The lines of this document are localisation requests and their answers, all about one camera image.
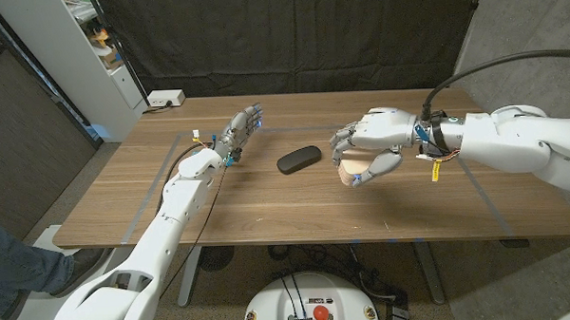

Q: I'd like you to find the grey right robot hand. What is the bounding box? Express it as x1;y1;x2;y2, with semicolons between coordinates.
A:
328;105;423;189

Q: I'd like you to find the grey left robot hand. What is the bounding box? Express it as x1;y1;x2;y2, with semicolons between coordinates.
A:
211;102;266;166

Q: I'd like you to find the pink square jewelry box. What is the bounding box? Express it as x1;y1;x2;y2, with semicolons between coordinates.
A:
336;146;387;187

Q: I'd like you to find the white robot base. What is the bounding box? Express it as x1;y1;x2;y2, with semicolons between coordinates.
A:
239;269;381;320

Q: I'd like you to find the black glasses case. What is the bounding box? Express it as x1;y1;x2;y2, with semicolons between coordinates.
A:
276;144;324;177

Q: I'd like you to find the small cardboard box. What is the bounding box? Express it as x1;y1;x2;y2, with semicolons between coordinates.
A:
98;45;125;71

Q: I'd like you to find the grey tape outline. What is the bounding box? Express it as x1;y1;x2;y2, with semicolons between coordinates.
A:
117;118;517;253

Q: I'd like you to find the white power strip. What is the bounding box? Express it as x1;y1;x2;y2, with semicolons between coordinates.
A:
146;88;187;108

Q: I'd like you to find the black backdrop curtain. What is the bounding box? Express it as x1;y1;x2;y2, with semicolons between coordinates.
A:
96;0;487;102

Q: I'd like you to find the black stand pole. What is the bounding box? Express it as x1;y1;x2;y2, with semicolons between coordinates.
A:
87;0;151;110

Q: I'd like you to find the grey table leg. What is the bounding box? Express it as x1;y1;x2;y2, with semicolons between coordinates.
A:
413;239;447;307
175;247;204;309

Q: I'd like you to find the yellow toy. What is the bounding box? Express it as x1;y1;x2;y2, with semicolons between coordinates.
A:
88;28;111;49

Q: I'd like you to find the black power adapter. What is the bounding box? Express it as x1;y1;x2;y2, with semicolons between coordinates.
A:
384;288;411;320

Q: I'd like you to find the white shelf unit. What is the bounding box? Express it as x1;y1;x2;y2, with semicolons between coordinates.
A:
0;0;150;147

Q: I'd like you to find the dark grey shoe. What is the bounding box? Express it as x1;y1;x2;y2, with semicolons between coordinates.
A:
47;247;108;298

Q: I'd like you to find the white floor platform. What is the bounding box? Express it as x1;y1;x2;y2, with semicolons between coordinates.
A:
10;221;144;320

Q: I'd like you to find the person's leg in jeans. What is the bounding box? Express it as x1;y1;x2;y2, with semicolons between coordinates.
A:
0;212;77;320

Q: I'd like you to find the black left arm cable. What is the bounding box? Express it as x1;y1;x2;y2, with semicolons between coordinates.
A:
153;141;217;216

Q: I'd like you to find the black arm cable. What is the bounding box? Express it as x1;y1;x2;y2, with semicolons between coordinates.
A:
417;48;570;123
153;141;217;216

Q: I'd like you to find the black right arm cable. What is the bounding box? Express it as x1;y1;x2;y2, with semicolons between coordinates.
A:
417;48;570;123

